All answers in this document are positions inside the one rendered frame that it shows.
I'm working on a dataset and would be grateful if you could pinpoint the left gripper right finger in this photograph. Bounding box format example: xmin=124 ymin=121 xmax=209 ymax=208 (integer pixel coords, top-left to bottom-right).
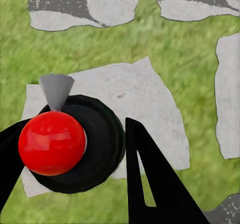
xmin=124 ymin=117 xmax=210 ymax=224

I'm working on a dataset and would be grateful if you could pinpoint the insectifuge atomizer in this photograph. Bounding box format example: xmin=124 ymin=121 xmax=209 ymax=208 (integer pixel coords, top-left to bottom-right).
xmin=18 ymin=74 xmax=126 ymax=194

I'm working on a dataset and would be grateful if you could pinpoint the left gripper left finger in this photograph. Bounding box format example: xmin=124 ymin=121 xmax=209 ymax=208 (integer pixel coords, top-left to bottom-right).
xmin=0 ymin=119 xmax=31 ymax=213

